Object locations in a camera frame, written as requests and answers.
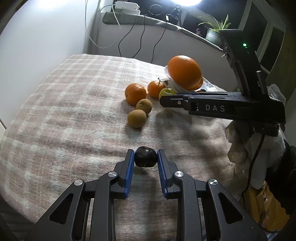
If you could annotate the plaid pink tablecloth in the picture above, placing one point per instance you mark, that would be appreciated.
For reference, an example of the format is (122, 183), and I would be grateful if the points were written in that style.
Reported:
(74, 126)

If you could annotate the mandarin with leaf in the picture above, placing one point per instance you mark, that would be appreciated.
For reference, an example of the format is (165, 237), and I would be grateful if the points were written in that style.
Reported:
(155, 87)

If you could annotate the large orange outside plate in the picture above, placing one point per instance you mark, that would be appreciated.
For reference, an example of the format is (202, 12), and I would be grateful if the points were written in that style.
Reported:
(185, 71)

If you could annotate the white power strip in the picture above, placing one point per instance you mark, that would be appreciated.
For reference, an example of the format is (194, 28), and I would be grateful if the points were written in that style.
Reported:
(127, 7)

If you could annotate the green yellow fruit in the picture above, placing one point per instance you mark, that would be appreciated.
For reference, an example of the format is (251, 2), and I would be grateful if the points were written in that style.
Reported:
(167, 91)

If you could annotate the large orange on plate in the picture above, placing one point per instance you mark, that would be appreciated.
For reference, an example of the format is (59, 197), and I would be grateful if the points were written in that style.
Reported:
(199, 84)

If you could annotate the floral white plate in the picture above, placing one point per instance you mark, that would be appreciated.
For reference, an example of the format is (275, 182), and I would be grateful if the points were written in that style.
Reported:
(207, 86)

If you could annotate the mandarin without leaf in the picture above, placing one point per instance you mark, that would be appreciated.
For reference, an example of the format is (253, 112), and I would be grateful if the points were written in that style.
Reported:
(134, 93)

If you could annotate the dark plum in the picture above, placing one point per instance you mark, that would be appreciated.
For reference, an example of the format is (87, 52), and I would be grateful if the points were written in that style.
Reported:
(145, 157)

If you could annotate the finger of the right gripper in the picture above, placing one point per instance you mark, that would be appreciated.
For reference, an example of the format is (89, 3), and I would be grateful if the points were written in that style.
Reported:
(175, 101)
(182, 93)

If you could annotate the orange plastic bag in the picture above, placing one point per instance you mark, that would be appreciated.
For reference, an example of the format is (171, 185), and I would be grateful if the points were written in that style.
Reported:
(263, 207)

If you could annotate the grey windowsill cushion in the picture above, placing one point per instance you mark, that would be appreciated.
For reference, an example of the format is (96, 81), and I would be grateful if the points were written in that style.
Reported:
(129, 19)

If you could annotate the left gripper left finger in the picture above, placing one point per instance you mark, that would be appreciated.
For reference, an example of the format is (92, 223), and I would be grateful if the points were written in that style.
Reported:
(86, 203)

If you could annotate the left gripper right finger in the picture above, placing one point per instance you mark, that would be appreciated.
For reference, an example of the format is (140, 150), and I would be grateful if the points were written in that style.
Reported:
(205, 206)

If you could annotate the brown kiwi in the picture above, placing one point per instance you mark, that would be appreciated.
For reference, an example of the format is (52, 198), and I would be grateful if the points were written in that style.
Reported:
(136, 118)
(145, 105)

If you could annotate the white cloth bundle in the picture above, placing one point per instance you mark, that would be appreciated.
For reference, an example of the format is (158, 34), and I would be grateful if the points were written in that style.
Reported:
(244, 143)

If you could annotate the potted spider plant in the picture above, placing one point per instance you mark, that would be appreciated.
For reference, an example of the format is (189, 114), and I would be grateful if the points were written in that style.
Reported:
(213, 32)

